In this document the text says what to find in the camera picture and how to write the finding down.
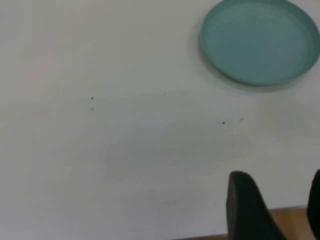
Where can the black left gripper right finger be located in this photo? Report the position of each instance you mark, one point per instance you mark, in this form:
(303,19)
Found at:
(315,207)

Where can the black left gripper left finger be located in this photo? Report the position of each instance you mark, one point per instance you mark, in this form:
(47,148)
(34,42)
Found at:
(247,212)

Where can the green round plate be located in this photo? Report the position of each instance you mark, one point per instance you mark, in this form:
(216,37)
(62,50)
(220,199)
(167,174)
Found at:
(260,42)

